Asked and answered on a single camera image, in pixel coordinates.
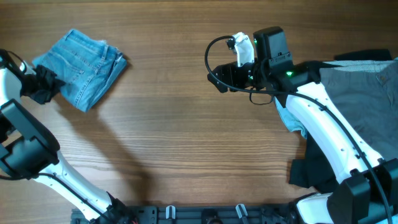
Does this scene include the light blue denim jeans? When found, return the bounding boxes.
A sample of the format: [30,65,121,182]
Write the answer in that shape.
[32,29,127,112]

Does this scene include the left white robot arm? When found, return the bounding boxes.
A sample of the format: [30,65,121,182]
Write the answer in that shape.
[1,49,137,223]

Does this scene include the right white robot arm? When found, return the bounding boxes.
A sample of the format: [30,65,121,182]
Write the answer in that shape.
[208,61,397,223]

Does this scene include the light blue shirt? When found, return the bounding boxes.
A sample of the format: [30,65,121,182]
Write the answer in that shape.
[275,99,308,139]

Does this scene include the black garment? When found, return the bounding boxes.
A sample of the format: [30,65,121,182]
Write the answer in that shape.
[289,49,396,193]

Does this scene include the grey garment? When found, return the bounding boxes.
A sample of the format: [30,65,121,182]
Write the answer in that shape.
[320,60,397,161]

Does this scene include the right white rail clip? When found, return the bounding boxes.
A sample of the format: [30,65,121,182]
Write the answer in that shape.
[235,203,248,219]

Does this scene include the white rail clip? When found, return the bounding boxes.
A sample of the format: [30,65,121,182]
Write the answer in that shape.
[235,203,248,219]
[165,205,176,220]

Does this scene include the left white rail clip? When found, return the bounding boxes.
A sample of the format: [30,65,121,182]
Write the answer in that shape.
[165,205,176,220]

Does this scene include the black mounting rail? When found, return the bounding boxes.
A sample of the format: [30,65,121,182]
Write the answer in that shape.
[70,203,299,224]

